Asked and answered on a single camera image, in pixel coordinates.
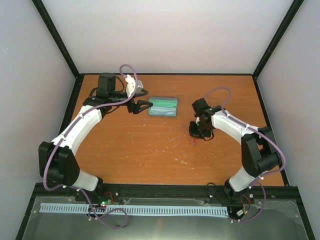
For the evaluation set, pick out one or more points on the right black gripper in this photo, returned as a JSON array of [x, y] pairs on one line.
[[192, 133]]

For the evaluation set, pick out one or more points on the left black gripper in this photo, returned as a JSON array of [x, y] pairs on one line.
[[135, 108]]

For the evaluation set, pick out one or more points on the pink transparent sunglasses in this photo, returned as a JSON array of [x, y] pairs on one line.
[[194, 141]]

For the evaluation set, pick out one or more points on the grey glasses case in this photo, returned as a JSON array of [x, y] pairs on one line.
[[165, 102]]

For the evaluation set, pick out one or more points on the light blue cleaning cloth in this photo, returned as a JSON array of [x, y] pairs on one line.
[[162, 111]]

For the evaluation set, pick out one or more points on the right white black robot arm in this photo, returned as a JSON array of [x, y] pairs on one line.
[[259, 153]]

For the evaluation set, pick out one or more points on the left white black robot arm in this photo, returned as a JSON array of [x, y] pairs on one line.
[[58, 166]]

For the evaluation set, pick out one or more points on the black aluminium frame rail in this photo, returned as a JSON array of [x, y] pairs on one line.
[[199, 192]]

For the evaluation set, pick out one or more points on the metal base plate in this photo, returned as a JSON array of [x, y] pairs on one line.
[[266, 220]]

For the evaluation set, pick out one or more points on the light blue slotted cable duct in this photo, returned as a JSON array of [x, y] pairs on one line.
[[136, 210]]

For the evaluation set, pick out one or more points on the left black frame post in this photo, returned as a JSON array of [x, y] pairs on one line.
[[47, 20]]

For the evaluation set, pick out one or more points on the black frame post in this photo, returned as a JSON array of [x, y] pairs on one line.
[[47, 20], [285, 23]]

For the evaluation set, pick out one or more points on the right black frame post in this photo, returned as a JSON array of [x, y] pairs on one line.
[[285, 23]]

